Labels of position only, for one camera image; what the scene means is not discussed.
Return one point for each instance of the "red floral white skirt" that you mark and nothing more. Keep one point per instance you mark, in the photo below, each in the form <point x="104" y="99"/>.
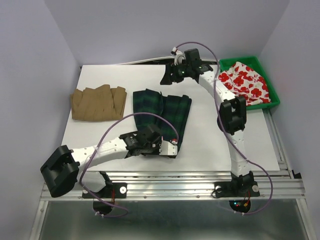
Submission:
<point x="243" y="81"/>

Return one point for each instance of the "green plastic tray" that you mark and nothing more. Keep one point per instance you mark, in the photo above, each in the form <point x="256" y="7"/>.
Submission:
<point x="256" y="65"/>

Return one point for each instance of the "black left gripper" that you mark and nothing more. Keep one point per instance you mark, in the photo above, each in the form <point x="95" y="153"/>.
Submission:
<point x="156" y="152"/>

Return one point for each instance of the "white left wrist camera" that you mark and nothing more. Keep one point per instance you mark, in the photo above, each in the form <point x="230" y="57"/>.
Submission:
<point x="168" y="148"/>

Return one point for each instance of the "folded tan skirt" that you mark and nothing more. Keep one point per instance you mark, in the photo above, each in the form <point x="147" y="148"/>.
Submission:
<point x="98" y="105"/>

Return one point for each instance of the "aluminium rail frame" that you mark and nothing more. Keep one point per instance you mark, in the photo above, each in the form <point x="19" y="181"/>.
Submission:
<point x="167" y="205"/>

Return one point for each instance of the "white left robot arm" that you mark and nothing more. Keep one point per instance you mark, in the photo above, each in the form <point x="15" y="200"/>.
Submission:
<point x="65" y="167"/>

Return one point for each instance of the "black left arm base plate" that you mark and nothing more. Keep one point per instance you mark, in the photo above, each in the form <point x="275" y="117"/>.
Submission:
<point x="117" y="190"/>

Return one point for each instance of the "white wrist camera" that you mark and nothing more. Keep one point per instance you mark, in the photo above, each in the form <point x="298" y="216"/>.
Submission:
<point x="168" y="148"/>
<point x="178" y="56"/>

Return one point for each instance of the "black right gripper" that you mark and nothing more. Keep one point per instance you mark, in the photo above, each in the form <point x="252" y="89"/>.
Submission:
<point x="167" y="79"/>

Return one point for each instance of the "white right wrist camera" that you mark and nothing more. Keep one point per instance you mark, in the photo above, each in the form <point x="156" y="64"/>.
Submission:
<point x="178" y="56"/>

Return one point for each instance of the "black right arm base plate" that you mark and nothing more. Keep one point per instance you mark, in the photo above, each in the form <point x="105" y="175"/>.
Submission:
<point x="231" y="189"/>

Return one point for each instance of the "dark green plaid skirt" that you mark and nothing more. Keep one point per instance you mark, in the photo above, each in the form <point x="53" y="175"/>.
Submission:
<point x="169" y="113"/>

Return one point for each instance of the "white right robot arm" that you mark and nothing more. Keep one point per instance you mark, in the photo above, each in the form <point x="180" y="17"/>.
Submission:
<point x="231" y="119"/>

